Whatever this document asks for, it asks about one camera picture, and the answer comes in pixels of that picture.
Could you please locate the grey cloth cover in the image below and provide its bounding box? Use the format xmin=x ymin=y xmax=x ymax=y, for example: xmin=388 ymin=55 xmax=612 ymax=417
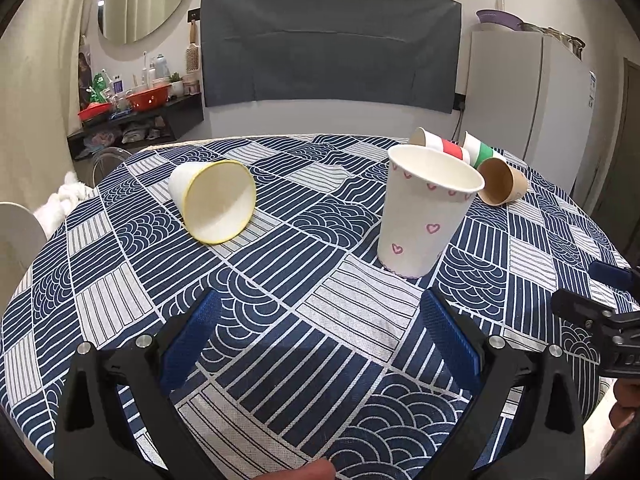
xmin=200 ymin=0 xmax=462 ymax=114

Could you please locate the purple basin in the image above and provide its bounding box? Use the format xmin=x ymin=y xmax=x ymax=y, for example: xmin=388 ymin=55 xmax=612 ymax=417
xmin=475 ymin=8 xmax=524 ymax=32

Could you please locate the heart print white paper cup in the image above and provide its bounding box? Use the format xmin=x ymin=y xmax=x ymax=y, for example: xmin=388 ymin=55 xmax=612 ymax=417
xmin=377 ymin=144 xmax=486 ymax=279

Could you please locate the blue patterned tablecloth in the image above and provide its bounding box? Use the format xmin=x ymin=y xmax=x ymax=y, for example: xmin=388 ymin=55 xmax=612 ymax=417
xmin=0 ymin=133 xmax=634 ymax=480

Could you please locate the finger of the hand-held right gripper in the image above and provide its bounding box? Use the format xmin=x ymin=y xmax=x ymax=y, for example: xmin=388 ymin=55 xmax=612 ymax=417
xmin=551 ymin=288 xmax=617 ymax=348
xmin=587 ymin=260 xmax=640 ymax=306

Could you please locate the white fluffy cloth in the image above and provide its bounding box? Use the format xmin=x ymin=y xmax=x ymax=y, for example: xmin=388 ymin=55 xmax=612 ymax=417
xmin=32 ymin=172 xmax=94 ymax=239

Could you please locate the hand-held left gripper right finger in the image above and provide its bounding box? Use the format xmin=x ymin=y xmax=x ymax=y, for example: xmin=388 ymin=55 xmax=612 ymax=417
xmin=420 ymin=287 xmax=586 ymax=480

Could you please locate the white chair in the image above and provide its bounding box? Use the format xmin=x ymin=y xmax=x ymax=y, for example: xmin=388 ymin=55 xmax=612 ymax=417
xmin=0 ymin=201 xmax=49 ymax=307

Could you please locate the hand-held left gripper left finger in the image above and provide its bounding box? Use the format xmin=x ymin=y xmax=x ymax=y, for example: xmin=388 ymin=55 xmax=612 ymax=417
xmin=54 ymin=288 xmax=223 ymax=480

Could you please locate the white refrigerator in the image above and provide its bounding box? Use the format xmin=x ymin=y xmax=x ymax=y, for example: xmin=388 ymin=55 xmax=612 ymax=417
xmin=457 ymin=30 xmax=599 ymax=197

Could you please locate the clear plastic chair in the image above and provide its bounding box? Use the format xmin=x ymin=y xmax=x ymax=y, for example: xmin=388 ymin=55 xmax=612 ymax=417
xmin=91 ymin=145 xmax=127 ymax=187

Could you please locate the dark door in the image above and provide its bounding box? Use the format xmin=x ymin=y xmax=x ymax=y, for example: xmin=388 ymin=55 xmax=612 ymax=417
xmin=585 ymin=56 xmax=640 ymax=261

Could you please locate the red band white paper cup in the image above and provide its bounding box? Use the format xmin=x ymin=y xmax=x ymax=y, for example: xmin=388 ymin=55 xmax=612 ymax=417
xmin=409 ymin=127 xmax=472 ymax=165

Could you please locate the person's right hand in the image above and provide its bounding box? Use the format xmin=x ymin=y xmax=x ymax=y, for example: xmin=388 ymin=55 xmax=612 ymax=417
xmin=602 ymin=375 xmax=640 ymax=462

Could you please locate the wooden hairbrush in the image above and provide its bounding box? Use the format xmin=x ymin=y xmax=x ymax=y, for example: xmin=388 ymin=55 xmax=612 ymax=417
xmin=185 ymin=19 xmax=202 ymax=74

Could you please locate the metal pot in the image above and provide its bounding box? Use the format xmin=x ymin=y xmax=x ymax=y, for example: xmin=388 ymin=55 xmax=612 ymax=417
xmin=522 ymin=22 xmax=586 ymax=59

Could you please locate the person's left hand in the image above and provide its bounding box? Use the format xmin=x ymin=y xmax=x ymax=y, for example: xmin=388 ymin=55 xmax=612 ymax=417
xmin=270 ymin=458 xmax=337 ymax=480

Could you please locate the small red basin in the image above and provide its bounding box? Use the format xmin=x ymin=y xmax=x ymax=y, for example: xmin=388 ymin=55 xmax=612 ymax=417
xmin=78 ymin=102 xmax=114 ymax=122

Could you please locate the yellow-rimmed white paper cup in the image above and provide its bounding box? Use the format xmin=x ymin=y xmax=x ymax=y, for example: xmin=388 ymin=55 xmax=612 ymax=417
xmin=168 ymin=159 xmax=257 ymax=245

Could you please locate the beige curtain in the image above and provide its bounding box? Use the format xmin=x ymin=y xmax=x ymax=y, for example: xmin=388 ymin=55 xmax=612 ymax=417
xmin=0 ymin=0 xmax=103 ymax=221

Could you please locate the brown paper cup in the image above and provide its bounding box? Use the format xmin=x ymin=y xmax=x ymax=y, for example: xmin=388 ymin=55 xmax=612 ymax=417
xmin=477 ymin=157 xmax=529 ymax=207

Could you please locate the red colander bowl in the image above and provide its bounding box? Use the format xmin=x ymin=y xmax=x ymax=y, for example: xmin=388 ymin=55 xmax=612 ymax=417
xmin=126 ymin=85 xmax=171 ymax=113

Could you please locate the black wall shelf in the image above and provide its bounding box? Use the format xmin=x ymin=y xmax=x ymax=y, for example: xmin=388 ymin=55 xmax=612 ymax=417
xmin=67 ymin=94 xmax=205 ymax=162

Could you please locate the green band white paper cup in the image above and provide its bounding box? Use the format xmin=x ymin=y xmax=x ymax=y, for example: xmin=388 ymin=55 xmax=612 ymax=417
xmin=460 ymin=131 xmax=507 ymax=170

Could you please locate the green packet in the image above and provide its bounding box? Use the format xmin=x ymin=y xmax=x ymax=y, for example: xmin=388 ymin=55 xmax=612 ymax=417
xmin=89 ymin=72 xmax=112 ymax=104

